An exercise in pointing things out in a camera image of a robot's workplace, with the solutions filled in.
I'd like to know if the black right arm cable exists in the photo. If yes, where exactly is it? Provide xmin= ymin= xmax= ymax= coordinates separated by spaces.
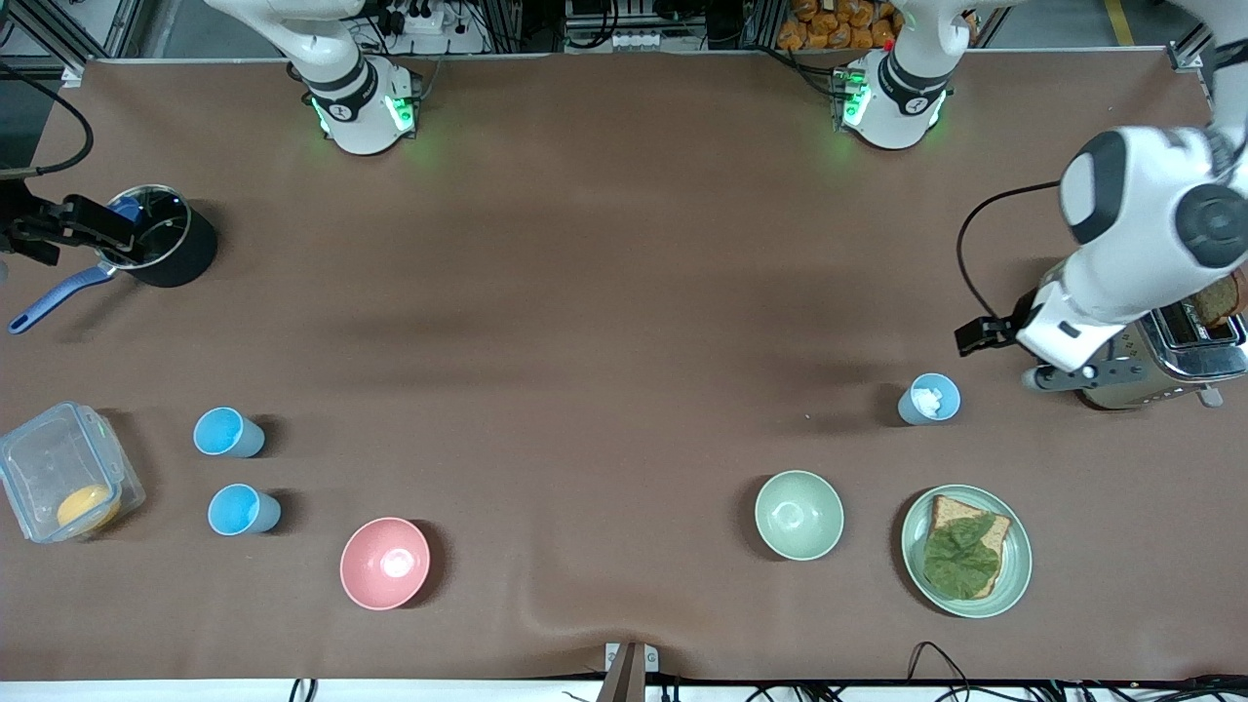
xmin=0 ymin=63 xmax=95 ymax=179

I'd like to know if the orange food piece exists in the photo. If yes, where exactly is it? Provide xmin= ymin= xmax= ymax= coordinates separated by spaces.
xmin=57 ymin=485 xmax=121 ymax=533

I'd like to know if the power strip with black plugs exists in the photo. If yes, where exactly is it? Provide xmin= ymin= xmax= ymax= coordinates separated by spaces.
xmin=375 ymin=0 xmax=448 ymax=36

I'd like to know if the bag of orange buns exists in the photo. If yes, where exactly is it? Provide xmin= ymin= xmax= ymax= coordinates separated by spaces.
xmin=777 ymin=0 xmax=903 ymax=52

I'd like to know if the metal table clamp bracket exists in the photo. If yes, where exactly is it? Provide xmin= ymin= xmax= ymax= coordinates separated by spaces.
xmin=597 ymin=642 xmax=660 ymax=702

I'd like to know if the black pot with blue handle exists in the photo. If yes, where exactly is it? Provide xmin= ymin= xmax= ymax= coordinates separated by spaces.
xmin=8 ymin=183 xmax=218 ymax=335

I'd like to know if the pale blue plastic cup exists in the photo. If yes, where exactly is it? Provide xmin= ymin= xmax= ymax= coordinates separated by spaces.
xmin=898 ymin=373 xmax=961 ymax=426

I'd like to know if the silver toaster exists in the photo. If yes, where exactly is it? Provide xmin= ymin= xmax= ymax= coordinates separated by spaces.
xmin=1024 ymin=261 xmax=1248 ymax=410

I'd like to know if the pink bowl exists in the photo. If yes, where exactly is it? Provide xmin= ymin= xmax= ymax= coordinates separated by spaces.
xmin=339 ymin=517 xmax=431 ymax=611

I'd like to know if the brown bread slice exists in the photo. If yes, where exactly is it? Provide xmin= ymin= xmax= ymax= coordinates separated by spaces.
xmin=926 ymin=494 xmax=1013 ymax=600

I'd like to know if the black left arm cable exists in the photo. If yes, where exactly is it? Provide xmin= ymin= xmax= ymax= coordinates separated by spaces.
xmin=955 ymin=180 xmax=1064 ymax=325

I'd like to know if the glass lid with blue knob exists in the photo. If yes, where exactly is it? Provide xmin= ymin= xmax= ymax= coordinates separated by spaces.
xmin=94 ymin=185 xmax=191 ymax=271

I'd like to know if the green bowl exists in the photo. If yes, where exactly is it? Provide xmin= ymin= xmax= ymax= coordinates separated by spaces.
xmin=754 ymin=470 xmax=845 ymax=562

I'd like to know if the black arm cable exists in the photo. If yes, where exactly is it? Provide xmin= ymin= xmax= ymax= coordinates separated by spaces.
xmin=0 ymin=63 xmax=95 ymax=179
xmin=955 ymin=180 xmax=1064 ymax=325

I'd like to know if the clear plastic food container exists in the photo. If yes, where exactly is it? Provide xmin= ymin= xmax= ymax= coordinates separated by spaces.
xmin=0 ymin=402 xmax=147 ymax=544

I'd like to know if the green plate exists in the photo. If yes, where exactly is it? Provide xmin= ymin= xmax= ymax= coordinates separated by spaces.
xmin=901 ymin=485 xmax=1034 ymax=619

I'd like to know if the green lettuce leaf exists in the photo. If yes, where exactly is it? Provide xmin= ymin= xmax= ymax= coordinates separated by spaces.
xmin=922 ymin=515 xmax=1003 ymax=600

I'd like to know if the black looped floor cable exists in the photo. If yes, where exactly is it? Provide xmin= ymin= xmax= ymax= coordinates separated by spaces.
xmin=907 ymin=641 xmax=981 ymax=702

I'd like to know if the brown table cover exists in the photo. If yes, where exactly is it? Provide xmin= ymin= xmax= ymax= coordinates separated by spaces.
xmin=0 ymin=49 xmax=1248 ymax=683

